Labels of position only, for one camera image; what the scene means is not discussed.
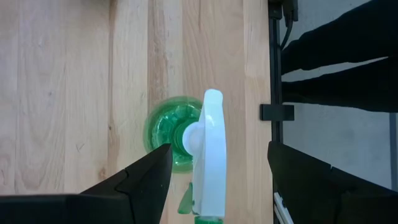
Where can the white strip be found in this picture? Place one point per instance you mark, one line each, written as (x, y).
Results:
(281, 208)

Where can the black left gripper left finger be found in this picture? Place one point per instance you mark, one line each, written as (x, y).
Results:
(149, 180)

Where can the person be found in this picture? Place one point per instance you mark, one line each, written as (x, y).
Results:
(342, 40)

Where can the black aluminium table frame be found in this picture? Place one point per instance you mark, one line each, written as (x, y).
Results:
(276, 77)

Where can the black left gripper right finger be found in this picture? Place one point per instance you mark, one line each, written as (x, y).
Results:
(311, 193)

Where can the green spray bottle white trigger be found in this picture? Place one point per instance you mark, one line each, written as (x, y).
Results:
(211, 155)

